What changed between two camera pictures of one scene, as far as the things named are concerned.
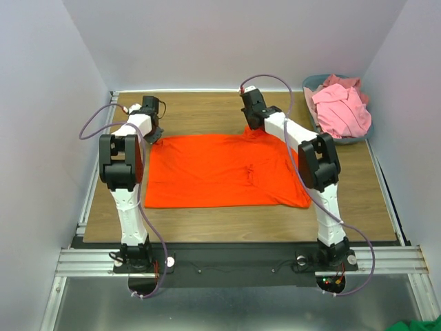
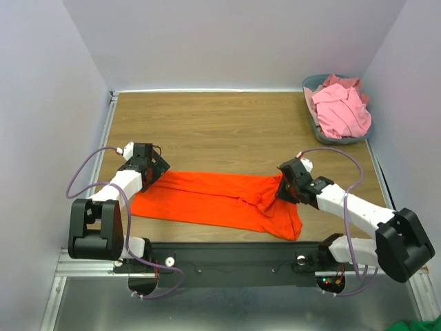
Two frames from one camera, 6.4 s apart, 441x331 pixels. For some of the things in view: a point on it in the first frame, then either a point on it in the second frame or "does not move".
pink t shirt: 341,112 does not move
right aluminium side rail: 388,194 does not move
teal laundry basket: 318,79 does not move
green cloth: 416,325 does not move
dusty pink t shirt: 348,83 does not move
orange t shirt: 246,169 -> 247,200
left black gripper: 152,139 -> 160,167
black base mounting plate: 234,265 does not move
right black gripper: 253,121 -> 286,186
